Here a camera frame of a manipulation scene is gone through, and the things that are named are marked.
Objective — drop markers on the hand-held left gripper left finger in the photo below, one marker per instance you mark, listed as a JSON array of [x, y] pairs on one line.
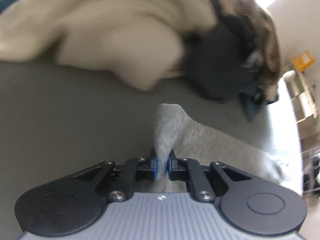
[[155, 167]]

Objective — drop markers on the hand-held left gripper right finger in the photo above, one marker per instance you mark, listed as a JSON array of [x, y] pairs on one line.
[[169, 167]]

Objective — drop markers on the light grey heather hoodie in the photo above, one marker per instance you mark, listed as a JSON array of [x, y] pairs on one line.
[[200, 142]]

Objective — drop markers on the dark blue garment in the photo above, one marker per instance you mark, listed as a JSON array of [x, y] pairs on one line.
[[250, 105]]

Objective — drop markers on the dark plaid shirt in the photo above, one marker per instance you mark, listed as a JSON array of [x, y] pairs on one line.
[[255, 62]]

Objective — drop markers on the cream hoodie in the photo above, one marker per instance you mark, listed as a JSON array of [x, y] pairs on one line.
[[100, 30]]

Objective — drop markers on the cream desk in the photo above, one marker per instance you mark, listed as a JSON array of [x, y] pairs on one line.
[[303, 100]]

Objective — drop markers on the carved bedpost finial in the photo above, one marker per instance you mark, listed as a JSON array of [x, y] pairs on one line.
[[290, 75]]

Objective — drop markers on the beige garment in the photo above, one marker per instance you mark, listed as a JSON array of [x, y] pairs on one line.
[[270, 35]]

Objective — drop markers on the yellow box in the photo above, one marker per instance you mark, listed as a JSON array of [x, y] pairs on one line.
[[303, 62]]

